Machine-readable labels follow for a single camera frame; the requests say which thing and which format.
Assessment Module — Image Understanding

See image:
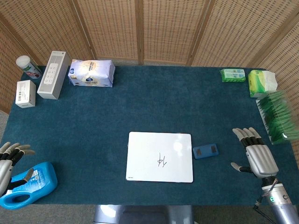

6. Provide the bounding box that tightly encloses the green open tissue pack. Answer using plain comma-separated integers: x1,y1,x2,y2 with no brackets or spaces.
247,69,278,98

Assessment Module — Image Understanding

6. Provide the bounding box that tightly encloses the clear box of green sachets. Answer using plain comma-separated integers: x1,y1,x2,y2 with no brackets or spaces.
256,90,299,146

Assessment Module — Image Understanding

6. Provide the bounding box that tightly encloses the blue detergent bottle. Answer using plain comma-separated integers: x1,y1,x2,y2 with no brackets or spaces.
0,161,58,210

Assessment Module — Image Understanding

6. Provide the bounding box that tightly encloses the white board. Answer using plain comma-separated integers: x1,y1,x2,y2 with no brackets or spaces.
125,131,194,184

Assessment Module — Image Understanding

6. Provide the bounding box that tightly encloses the small white cardboard box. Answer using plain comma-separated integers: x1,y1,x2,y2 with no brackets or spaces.
15,80,36,109

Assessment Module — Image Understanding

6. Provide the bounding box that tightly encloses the white-capped cylindrical can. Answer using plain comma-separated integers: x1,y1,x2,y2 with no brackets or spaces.
15,55,43,80

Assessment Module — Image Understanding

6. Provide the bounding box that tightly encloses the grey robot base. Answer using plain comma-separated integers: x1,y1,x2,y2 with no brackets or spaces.
93,204,195,224

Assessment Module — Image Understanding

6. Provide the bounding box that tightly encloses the long grey power strip box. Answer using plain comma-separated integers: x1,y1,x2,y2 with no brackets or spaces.
36,50,71,100

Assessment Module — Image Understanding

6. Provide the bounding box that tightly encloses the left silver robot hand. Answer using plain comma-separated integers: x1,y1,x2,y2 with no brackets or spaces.
0,142,36,196

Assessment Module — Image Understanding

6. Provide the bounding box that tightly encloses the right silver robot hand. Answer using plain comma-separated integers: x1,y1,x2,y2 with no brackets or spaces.
230,127,279,179

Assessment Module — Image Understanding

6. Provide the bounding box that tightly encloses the wooden woven folding screen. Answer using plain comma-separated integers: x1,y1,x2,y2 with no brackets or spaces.
0,0,299,115

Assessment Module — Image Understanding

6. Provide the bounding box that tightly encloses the blue board eraser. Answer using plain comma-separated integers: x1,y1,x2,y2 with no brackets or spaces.
192,144,220,160

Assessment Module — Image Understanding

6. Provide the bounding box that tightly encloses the white purple tissue pack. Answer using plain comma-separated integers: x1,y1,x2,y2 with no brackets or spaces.
67,59,116,88

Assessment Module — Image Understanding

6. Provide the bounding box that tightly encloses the blue carpet table cover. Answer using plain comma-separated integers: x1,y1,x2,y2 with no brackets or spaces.
1,65,299,206

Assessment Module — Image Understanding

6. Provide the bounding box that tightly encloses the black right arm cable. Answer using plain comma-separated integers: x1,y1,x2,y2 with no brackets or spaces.
253,184,277,224

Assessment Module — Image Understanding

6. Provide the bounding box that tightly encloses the green wet wipes pack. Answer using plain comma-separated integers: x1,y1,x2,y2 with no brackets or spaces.
221,68,247,83

